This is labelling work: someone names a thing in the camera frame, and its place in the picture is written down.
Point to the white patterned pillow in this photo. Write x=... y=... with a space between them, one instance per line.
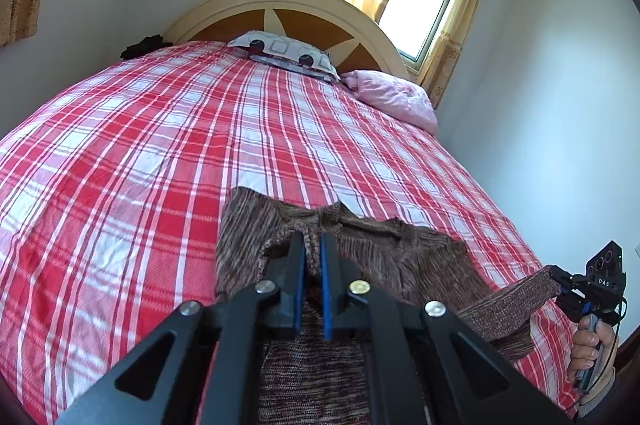
x=280 y=47

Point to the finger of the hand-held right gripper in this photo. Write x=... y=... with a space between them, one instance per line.
x=561 y=276
x=567 y=300

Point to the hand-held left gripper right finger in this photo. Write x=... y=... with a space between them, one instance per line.
x=327 y=290

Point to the red plaid bed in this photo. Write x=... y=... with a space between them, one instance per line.
x=150 y=145

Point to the person's right hand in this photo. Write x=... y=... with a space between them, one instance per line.
x=585 y=350

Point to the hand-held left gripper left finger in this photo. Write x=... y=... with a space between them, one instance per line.
x=295 y=285

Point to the pink pillow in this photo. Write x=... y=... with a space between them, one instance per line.
x=395 y=97

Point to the dark cloth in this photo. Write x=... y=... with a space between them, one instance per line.
x=145 y=46

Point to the brown knit sweater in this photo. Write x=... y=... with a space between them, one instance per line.
x=390 y=265

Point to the narrow yellow curtain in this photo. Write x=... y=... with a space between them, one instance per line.
x=460 y=15

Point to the person's right forearm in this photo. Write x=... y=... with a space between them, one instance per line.
x=600 y=392

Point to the cream and brown headboard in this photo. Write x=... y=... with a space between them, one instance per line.
x=280 y=0

